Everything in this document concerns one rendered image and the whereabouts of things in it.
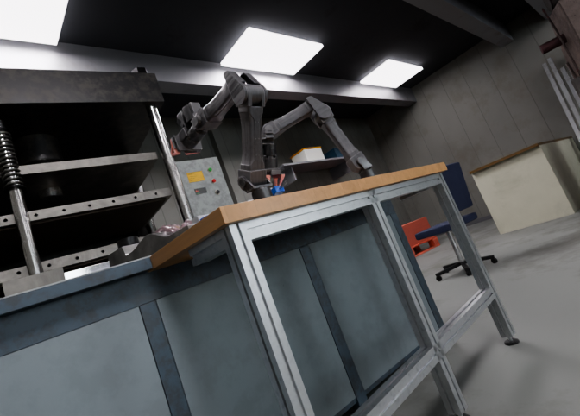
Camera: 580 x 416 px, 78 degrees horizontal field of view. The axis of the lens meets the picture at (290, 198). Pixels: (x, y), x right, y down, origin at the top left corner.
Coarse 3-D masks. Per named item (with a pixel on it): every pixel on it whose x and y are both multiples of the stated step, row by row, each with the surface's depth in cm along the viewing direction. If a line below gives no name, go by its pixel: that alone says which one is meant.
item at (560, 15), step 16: (544, 0) 434; (560, 0) 376; (576, 0) 368; (560, 16) 387; (576, 16) 369; (560, 32) 413; (576, 32) 371; (544, 48) 415; (576, 48) 389; (576, 64) 380; (576, 80) 376
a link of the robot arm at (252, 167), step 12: (252, 96) 107; (264, 96) 110; (240, 108) 110; (252, 108) 108; (252, 120) 109; (252, 132) 110; (252, 144) 110; (252, 156) 111; (252, 168) 111; (252, 180) 111; (264, 180) 115
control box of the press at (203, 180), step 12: (180, 168) 228; (192, 168) 233; (204, 168) 237; (216, 168) 242; (192, 180) 230; (204, 180) 234; (216, 180) 239; (192, 192) 227; (204, 192) 231; (216, 192) 235; (228, 192) 241; (192, 204) 224; (204, 204) 228; (216, 204) 233; (228, 204) 238
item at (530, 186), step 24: (552, 144) 456; (480, 168) 449; (504, 168) 436; (528, 168) 418; (552, 168) 406; (576, 168) 496; (504, 192) 440; (528, 192) 422; (552, 192) 405; (576, 192) 437; (504, 216) 443; (528, 216) 425; (552, 216) 409
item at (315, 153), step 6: (300, 150) 586; (306, 150) 586; (312, 150) 595; (318, 150) 605; (294, 156) 600; (300, 156) 590; (306, 156) 581; (312, 156) 590; (318, 156) 599; (324, 156) 608
